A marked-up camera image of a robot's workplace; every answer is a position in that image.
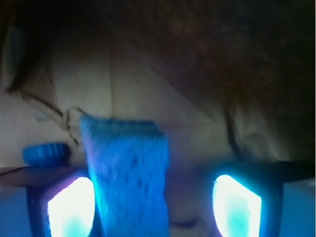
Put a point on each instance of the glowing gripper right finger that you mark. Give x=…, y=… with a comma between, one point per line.
x=265, y=199

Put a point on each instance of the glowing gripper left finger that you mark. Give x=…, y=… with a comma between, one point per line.
x=47, y=202

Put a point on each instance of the blue sponge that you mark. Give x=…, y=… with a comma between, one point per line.
x=127, y=162

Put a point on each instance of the blue plastic bottle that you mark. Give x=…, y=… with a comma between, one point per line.
x=46, y=155

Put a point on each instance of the brown paper bag bin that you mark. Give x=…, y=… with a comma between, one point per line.
x=227, y=81

